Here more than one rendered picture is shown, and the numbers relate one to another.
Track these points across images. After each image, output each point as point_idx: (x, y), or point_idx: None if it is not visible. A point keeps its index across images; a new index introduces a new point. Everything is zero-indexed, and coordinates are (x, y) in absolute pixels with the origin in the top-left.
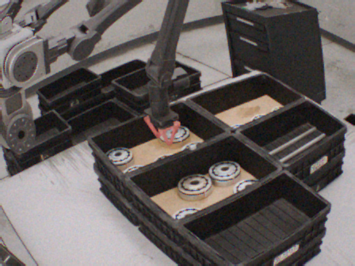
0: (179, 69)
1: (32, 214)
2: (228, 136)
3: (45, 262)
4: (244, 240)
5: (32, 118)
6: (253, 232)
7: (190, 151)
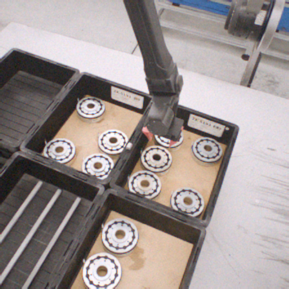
0: (159, 112)
1: (242, 106)
2: (106, 177)
3: (180, 73)
4: (36, 109)
5: (260, 41)
6: (31, 118)
7: (128, 142)
